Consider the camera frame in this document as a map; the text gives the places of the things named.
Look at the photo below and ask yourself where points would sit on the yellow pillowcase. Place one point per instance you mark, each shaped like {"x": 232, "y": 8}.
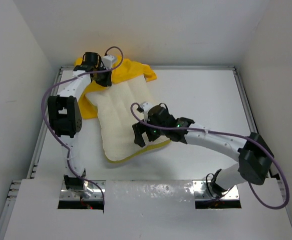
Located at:
{"x": 126, "y": 71}

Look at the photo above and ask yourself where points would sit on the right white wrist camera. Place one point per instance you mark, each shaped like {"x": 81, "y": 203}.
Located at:
{"x": 144, "y": 109}

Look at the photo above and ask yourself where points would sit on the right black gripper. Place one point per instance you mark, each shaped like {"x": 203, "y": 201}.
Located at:
{"x": 138, "y": 130}

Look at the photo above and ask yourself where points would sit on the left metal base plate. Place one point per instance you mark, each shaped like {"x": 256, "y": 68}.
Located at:
{"x": 89, "y": 193}

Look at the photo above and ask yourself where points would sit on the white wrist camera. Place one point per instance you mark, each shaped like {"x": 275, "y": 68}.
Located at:
{"x": 108, "y": 61}
{"x": 144, "y": 109}

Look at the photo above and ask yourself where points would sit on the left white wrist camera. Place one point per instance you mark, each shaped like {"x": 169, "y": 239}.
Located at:
{"x": 108, "y": 61}

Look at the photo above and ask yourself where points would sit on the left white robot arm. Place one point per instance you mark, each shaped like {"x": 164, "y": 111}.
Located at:
{"x": 65, "y": 118}

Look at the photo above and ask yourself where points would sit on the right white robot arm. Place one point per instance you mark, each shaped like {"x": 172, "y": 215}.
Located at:
{"x": 251, "y": 154}

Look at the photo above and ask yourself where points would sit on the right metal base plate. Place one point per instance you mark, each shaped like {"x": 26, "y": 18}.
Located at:
{"x": 204, "y": 192}

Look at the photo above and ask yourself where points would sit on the metal base plate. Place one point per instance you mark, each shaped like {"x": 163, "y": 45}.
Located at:
{"x": 89, "y": 193}
{"x": 204, "y": 192}

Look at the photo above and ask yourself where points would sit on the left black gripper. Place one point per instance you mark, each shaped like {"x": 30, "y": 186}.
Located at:
{"x": 107, "y": 82}

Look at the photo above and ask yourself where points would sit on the cream quilted pillow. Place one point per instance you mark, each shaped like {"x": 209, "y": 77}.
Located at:
{"x": 112, "y": 107}

